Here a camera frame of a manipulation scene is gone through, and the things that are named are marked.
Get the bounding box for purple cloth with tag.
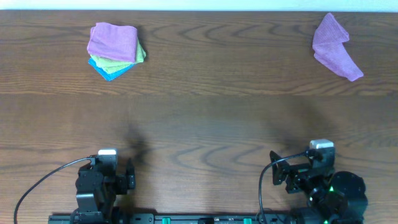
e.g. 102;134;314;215
86;22;137;63

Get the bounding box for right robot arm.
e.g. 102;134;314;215
270;147;368;223

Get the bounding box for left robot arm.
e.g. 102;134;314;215
75;156;136;223

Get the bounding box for blue folded cloth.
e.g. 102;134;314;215
88;58;134;82

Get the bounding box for green folded cloth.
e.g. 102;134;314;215
90;40;146;73

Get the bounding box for purple crumpled cloth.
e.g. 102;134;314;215
312;13;364;82

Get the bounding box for left black cable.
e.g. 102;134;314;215
13;157;96;224

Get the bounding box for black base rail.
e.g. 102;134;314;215
48;212;364;224

